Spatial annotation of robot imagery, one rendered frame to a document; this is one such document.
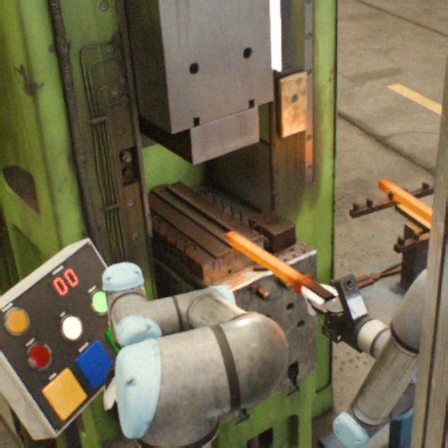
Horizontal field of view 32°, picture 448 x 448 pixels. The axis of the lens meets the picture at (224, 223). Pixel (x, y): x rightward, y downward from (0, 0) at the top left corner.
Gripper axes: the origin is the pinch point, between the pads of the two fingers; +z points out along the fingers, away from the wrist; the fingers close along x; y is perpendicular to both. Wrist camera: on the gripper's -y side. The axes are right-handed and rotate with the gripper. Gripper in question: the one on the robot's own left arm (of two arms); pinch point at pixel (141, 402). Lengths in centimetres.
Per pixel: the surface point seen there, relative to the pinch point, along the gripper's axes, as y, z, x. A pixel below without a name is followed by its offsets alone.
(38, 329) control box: -5.1, -19.2, -18.5
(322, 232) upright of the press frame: -79, 14, 62
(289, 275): -26.9, -8.1, 38.8
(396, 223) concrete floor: -202, 94, 136
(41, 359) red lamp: -0.6, -15.1, -18.5
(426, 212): -48, -8, 82
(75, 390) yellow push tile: 0.8, -6.8, -12.9
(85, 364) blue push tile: -4.2, -9.1, -10.5
